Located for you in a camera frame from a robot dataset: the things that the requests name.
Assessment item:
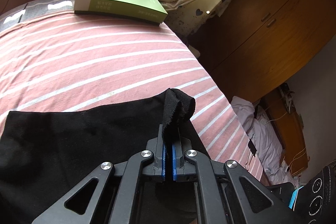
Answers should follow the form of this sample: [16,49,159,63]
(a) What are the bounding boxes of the black pants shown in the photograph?
[1,89,206,223]

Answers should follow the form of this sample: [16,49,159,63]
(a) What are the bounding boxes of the crumpled white bedding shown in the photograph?
[231,96,298,188]

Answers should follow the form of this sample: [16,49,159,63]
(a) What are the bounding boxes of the pink striped bed sheet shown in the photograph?
[1,11,263,178]

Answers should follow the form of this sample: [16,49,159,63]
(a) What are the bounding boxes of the green and white box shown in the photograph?
[73,0,167,24]

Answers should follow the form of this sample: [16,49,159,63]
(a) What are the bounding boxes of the brown wooden wardrobe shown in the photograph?
[188,0,336,176]

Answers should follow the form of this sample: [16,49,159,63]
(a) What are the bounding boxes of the grey patterned pillow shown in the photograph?
[0,0,75,31]

